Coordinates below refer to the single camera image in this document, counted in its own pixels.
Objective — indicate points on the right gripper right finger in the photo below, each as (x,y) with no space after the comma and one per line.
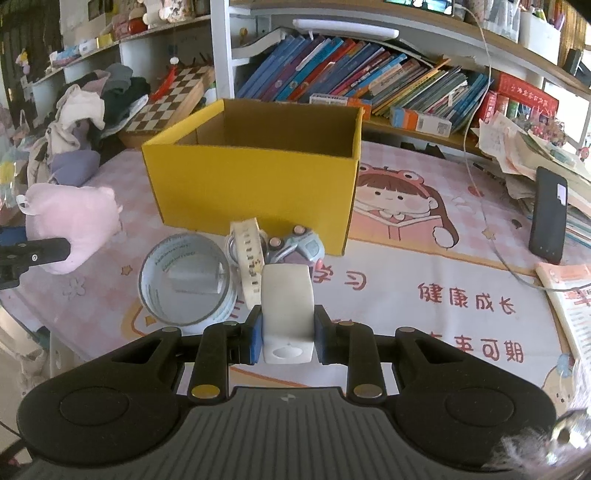
(352,345)

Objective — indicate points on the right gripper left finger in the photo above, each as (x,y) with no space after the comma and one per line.
(220,346)

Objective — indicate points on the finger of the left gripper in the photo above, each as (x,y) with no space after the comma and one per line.
(23,255)
(10,236)

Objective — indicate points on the clear packing tape roll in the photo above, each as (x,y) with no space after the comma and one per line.
(186,281)

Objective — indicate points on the pink plush pig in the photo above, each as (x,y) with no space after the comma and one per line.
(87,217)

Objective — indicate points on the white wrist watch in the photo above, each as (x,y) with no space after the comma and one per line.
(245,249)

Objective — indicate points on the small toy car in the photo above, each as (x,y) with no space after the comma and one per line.
(302,246)

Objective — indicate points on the pink printed table mat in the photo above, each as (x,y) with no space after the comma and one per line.
(476,296)

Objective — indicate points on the pile of clothes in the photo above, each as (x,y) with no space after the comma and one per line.
(68,150)

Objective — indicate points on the yellow cardboard box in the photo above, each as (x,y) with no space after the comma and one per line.
(280,163)

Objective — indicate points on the wooden chess board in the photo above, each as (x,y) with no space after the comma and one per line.
(175,100)

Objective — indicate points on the pink notebook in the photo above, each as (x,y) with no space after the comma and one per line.
(568,288)

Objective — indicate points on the black smartphone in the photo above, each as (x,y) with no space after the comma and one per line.
(547,235)

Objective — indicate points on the orange white medicine box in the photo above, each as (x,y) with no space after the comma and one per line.
(412,120)

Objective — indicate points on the stack of papers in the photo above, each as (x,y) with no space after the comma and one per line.
(519,154)

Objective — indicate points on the row of leaning books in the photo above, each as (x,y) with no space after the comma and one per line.
(371,75)

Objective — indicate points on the white desk lamp bar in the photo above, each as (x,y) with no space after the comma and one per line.
(335,27)

